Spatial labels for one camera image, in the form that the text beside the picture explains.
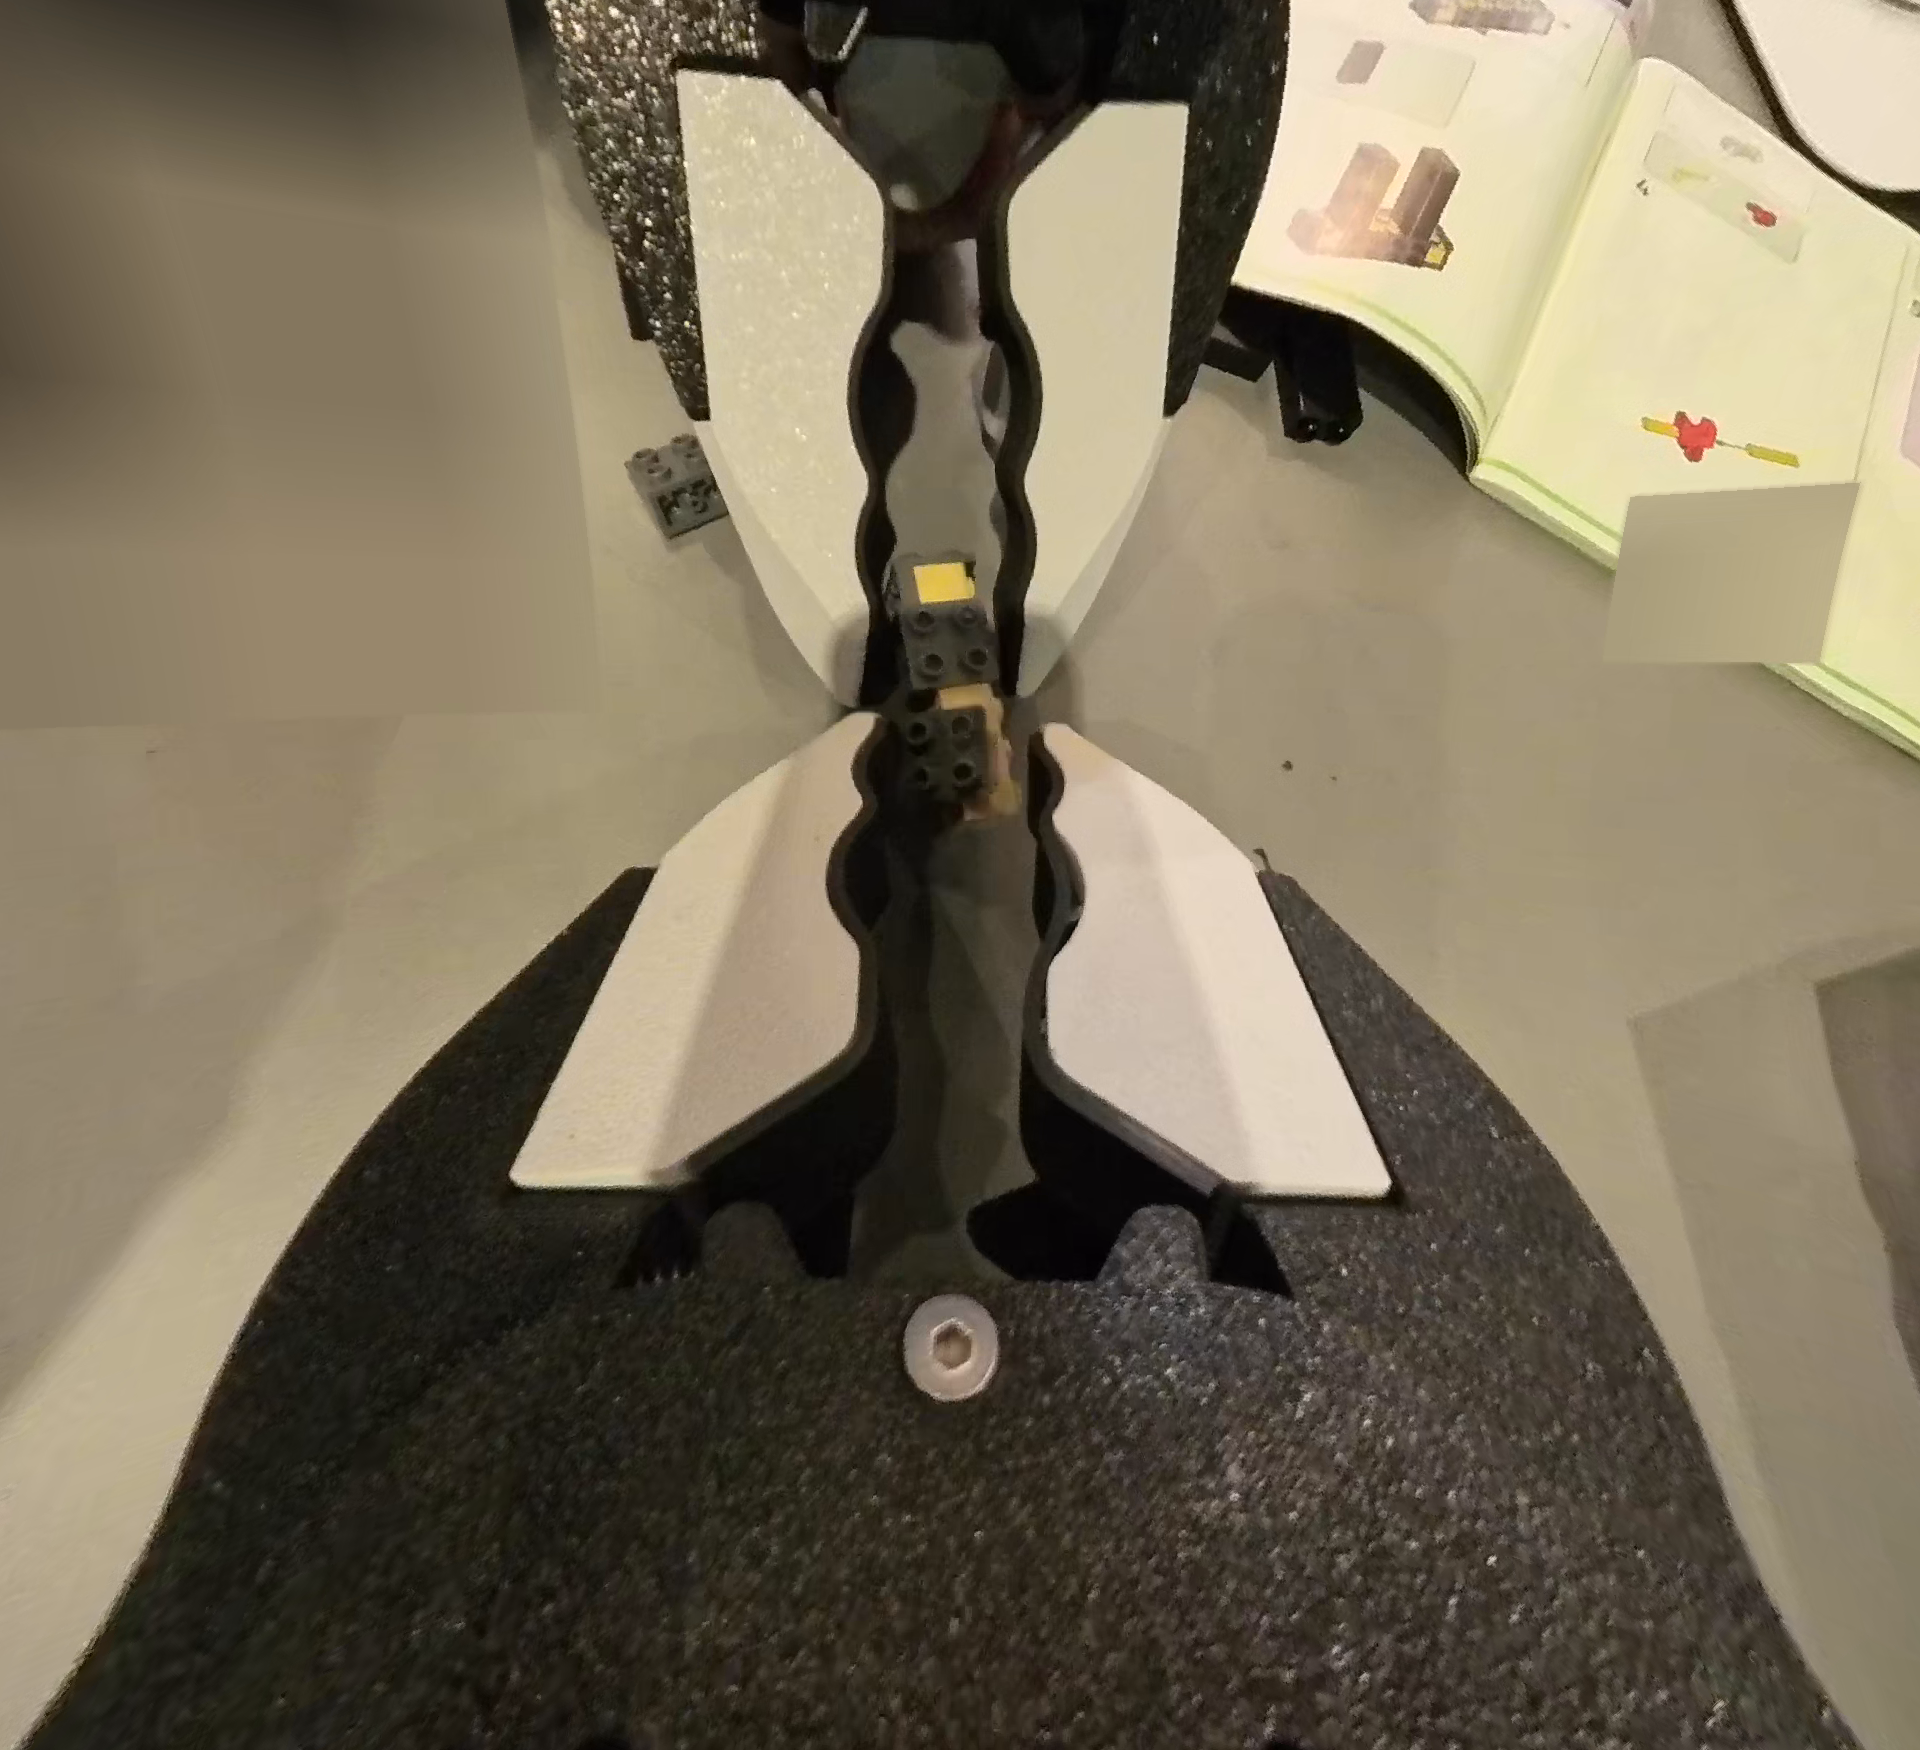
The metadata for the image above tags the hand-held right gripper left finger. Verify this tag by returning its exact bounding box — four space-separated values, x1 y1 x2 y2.
511 711 889 1194

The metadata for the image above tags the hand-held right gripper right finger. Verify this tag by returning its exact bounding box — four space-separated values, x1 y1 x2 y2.
1027 722 1391 1202

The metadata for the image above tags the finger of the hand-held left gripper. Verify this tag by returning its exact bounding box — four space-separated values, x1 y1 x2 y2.
676 66 902 709
990 101 1198 697

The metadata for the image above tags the dark grey square brick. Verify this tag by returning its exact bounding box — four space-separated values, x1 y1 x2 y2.
626 434 733 545

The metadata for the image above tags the dark grey brick yellow tile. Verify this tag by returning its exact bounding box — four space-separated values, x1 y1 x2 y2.
888 551 1003 690

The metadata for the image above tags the grey desk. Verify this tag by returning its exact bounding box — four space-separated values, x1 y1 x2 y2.
0 0 1920 1750

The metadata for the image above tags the open instruction booklet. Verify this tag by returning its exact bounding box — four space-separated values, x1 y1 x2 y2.
1230 0 1920 755

